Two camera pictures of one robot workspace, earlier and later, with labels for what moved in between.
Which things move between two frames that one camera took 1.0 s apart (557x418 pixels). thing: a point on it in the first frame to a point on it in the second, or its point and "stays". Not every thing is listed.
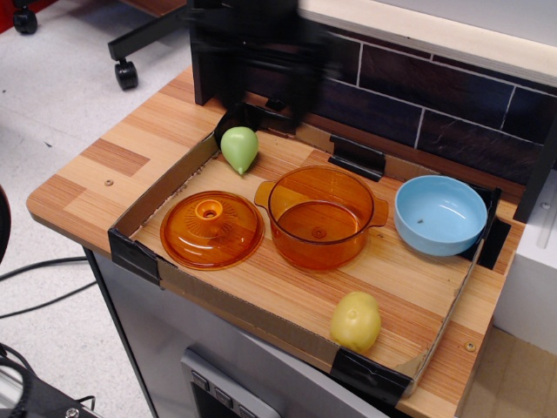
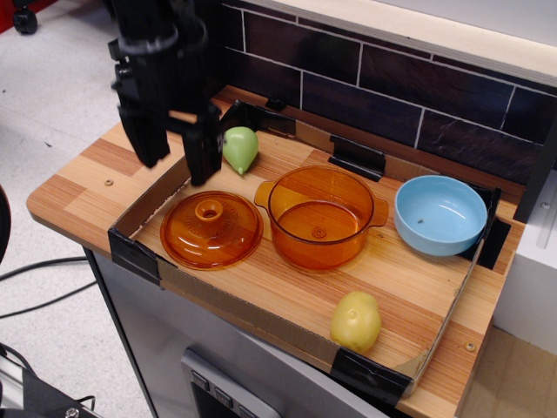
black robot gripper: x=231 y=39 to x=167 y=69
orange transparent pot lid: x=211 y=231 stays
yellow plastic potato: x=356 y=323 stays
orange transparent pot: x=321 y=216 stays
